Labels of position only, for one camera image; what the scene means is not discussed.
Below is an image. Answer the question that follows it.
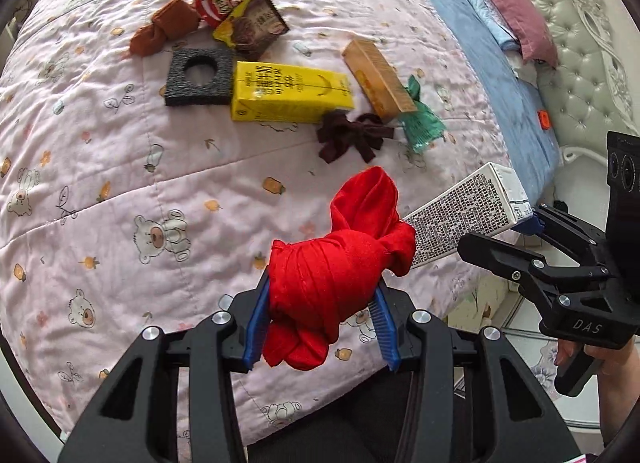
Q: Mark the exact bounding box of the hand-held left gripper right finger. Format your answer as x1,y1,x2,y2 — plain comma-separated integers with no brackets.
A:
370,279,583,463

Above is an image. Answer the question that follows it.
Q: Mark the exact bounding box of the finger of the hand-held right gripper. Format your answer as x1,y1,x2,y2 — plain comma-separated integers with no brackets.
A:
457,232,616,314
520,202,608,269

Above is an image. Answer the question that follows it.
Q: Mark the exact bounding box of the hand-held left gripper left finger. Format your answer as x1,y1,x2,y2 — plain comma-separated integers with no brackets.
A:
59,268,273,463

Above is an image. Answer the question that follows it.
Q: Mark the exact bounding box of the white printed carton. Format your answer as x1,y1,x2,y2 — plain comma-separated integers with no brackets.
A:
400,162,533,270

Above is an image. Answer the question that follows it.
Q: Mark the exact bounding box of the red knotted cloth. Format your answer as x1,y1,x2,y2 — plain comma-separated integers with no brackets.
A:
261,166,417,371

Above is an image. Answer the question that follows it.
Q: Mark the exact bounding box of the brown sock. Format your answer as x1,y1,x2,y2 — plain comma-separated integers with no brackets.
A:
130,0,201,58

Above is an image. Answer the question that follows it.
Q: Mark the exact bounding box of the red snack packet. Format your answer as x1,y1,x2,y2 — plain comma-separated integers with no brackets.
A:
194,0,245,29

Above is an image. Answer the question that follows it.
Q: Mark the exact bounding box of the person's right forearm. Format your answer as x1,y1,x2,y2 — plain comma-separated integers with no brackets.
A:
599,365,640,450

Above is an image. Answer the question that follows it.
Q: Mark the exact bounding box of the person's right hand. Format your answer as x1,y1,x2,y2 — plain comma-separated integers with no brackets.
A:
554,337,635,375

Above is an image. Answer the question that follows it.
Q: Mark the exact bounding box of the green plastic wrapper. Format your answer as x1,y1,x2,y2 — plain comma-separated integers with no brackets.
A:
400,76,447,154

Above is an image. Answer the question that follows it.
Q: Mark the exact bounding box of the tufted grey headboard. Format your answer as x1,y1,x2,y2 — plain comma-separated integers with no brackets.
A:
495,0,640,169

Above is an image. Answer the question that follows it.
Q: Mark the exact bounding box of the dark maroon cloth scrap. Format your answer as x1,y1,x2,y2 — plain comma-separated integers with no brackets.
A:
316,111,396,165

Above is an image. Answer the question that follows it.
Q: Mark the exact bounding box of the pink printed blanket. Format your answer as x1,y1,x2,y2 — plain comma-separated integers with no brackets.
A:
0,0,513,444

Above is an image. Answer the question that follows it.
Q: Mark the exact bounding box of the blue bedsheet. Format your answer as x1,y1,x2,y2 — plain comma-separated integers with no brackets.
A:
372,0,561,204

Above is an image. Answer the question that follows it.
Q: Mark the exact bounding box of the orange cardboard box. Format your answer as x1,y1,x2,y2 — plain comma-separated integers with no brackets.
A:
341,39,418,124

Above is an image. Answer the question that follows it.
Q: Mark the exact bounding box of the light blue pillow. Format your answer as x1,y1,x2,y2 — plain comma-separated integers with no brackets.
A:
462,0,523,51

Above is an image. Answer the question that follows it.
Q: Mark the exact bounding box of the pink pillow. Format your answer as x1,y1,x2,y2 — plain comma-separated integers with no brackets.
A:
460,0,558,66

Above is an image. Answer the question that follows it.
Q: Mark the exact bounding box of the yellow carton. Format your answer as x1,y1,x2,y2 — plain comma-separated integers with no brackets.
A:
230,61,356,123

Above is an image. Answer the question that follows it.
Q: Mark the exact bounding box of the black foam square with hole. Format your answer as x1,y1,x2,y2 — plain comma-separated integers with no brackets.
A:
164,47,235,108

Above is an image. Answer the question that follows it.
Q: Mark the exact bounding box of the brown and yellow snack wrapper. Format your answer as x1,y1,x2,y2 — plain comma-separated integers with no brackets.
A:
212,0,291,56

